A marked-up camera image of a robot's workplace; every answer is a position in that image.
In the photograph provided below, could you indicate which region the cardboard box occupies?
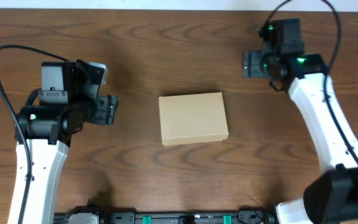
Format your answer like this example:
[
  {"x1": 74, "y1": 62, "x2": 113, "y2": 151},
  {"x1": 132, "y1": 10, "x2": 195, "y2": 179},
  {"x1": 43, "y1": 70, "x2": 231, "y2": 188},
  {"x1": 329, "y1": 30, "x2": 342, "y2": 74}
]
[{"x1": 158, "y1": 92, "x2": 229, "y2": 146}]

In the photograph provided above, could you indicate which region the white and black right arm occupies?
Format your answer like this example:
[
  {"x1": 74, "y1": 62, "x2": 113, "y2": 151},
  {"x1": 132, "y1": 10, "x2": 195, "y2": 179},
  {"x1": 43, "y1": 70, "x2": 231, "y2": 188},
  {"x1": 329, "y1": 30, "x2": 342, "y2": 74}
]
[{"x1": 243, "y1": 19, "x2": 358, "y2": 223}]

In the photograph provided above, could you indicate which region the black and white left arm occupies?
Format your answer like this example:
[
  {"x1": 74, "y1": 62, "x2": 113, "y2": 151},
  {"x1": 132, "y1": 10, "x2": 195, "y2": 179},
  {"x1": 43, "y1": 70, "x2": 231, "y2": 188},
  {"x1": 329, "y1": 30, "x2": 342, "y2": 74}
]
[{"x1": 8, "y1": 60, "x2": 117, "y2": 223}]

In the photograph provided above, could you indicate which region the black mounting rail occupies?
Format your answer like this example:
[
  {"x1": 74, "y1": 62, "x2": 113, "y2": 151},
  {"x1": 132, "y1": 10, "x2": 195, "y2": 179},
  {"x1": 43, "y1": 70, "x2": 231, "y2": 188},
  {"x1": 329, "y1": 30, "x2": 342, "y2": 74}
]
[{"x1": 52, "y1": 204, "x2": 277, "y2": 224}]

